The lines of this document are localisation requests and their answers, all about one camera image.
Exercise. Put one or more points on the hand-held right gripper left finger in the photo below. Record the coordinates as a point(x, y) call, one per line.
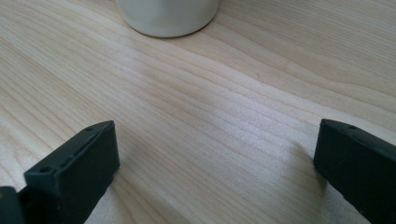
point(74, 174)

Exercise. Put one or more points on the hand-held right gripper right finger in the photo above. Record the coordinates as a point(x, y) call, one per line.
point(358, 168)

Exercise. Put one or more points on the white canister with red lid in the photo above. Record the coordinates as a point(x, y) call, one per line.
point(168, 17)

